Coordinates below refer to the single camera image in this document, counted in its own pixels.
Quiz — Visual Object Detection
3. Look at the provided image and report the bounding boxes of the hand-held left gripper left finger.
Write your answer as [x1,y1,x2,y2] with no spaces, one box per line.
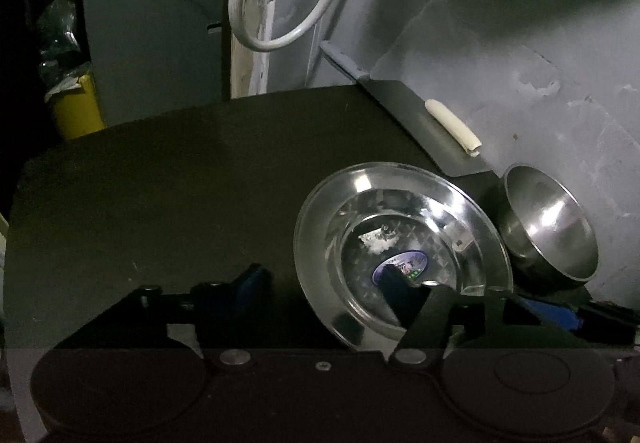
[55,263,274,370]

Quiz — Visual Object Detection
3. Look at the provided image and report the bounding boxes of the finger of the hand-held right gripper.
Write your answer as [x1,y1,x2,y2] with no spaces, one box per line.
[515,295,638,346]

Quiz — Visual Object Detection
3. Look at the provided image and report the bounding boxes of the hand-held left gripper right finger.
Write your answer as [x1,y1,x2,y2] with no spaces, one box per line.
[381,266,577,368]

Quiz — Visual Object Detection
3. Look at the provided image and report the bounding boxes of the steel plate with sticker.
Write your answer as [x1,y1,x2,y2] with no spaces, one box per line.
[294,162,515,350]

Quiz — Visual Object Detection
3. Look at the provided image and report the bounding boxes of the steel bowl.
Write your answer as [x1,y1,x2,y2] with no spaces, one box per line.
[497,164,599,286]

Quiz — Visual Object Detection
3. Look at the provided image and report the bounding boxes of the dark flat board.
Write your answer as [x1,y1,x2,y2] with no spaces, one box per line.
[357,79,496,178]

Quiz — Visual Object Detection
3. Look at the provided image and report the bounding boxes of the cream plastic tube piece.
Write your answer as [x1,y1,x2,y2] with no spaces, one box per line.
[425,99,483,158]

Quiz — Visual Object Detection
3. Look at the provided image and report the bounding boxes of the grey bar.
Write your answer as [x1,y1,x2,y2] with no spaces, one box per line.
[319,40,372,84]

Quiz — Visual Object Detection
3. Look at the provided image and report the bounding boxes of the yellow plastic container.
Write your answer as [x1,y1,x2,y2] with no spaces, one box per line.
[47,70,108,140]

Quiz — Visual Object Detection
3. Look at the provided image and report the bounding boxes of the dark grey cabinet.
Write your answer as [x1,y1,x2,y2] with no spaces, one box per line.
[80,0,231,126]

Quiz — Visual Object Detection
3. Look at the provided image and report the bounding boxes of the clear plastic bags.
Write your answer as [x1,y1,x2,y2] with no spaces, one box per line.
[35,0,93,94]

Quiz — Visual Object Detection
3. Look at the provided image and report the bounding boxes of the pale wooden door frame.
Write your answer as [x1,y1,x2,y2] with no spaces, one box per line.
[230,0,286,100]

